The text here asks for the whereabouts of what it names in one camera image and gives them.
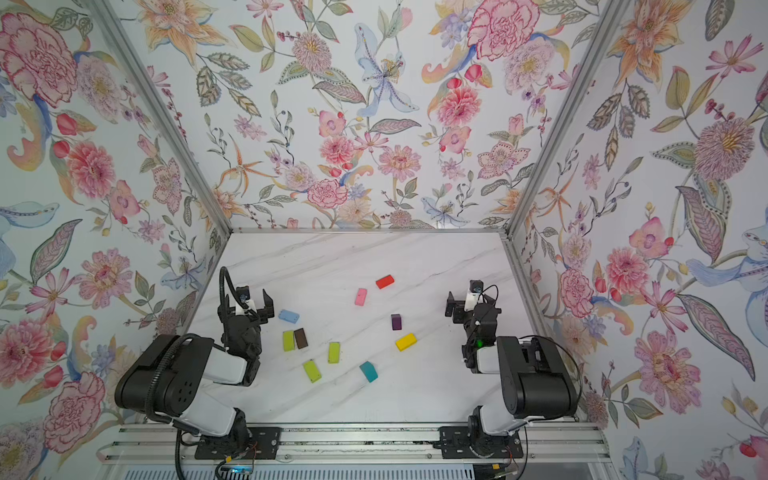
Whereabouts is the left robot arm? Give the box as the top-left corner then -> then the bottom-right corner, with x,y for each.
114,287 -> 275,457

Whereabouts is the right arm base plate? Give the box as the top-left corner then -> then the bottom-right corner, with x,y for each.
436,426 -> 524,461

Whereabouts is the red wood block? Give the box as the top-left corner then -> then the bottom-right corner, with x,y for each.
375,275 -> 394,289

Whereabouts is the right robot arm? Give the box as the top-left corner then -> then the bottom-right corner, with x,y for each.
445,280 -> 581,448

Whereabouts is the light blue wood block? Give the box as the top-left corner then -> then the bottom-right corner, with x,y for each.
278,310 -> 300,324

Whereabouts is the teal wood block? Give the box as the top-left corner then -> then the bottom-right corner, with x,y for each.
360,361 -> 378,383

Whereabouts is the purple wood block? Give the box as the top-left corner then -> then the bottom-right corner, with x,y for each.
391,314 -> 402,331

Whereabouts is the brown wood block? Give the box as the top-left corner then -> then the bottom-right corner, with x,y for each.
294,328 -> 309,350

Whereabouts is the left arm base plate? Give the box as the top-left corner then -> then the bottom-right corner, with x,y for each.
194,427 -> 283,461

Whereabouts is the yellow wood block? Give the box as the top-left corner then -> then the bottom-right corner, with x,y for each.
395,333 -> 418,352

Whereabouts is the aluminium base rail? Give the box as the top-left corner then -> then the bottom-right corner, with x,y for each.
96,421 -> 611,466

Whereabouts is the pink wood block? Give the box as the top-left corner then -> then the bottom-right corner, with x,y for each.
354,288 -> 368,306

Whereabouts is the lime green wood block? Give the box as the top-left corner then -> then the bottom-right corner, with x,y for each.
327,342 -> 341,364
303,360 -> 322,383
282,330 -> 296,352

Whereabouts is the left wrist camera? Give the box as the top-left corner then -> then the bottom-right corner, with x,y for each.
235,299 -> 254,315

